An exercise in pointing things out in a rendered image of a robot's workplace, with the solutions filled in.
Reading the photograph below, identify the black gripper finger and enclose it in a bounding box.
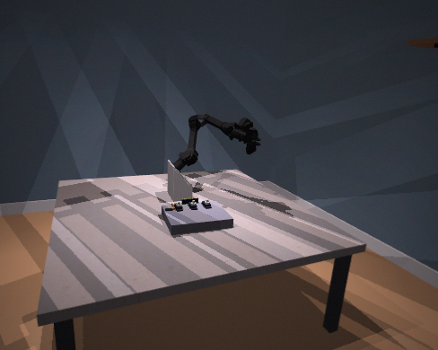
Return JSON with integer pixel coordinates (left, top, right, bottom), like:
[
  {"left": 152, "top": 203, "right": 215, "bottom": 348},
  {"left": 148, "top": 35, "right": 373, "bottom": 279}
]
[
  {"left": 247, "top": 129, "right": 260, "bottom": 141},
  {"left": 248, "top": 140, "right": 261, "bottom": 148}
]

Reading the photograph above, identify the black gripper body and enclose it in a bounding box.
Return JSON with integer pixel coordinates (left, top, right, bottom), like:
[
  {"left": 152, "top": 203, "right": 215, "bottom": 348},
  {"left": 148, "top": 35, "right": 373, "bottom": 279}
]
[{"left": 237, "top": 121, "right": 256, "bottom": 154}]

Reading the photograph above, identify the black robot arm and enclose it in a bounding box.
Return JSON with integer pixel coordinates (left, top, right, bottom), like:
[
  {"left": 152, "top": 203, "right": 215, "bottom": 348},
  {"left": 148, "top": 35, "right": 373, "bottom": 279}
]
[{"left": 172, "top": 114, "right": 249, "bottom": 171}]

